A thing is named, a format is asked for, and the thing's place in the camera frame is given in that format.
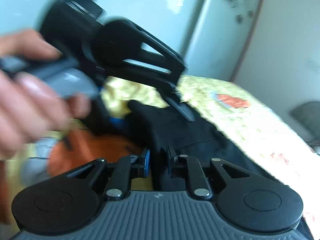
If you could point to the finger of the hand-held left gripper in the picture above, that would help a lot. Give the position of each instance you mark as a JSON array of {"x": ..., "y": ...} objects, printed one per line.
[
  {"x": 117, "y": 121},
  {"x": 162, "y": 55}
]

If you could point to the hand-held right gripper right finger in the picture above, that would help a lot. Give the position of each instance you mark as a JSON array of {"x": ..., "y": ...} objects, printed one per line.
[{"x": 175, "y": 166}]

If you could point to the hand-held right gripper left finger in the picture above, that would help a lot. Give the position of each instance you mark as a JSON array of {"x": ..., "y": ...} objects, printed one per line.
[{"x": 147, "y": 165}]

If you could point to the black pants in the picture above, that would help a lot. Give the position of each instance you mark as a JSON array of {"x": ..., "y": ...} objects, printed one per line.
[{"x": 200, "y": 140}]

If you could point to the person's left hand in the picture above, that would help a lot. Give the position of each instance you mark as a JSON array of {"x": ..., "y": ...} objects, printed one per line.
[{"x": 27, "y": 110}]

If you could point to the pale glossy wardrobe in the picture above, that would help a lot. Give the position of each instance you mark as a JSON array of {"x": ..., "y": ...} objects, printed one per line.
[{"x": 155, "y": 5}]

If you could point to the yellow floral bedspread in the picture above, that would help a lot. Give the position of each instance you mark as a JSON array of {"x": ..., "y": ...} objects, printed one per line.
[{"x": 237, "y": 120}]

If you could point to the grey pillow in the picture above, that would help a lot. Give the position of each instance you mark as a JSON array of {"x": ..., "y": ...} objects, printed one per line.
[{"x": 306, "y": 120}]

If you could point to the brown wooden door frame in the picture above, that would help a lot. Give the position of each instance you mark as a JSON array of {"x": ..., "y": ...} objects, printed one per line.
[{"x": 250, "y": 27}]

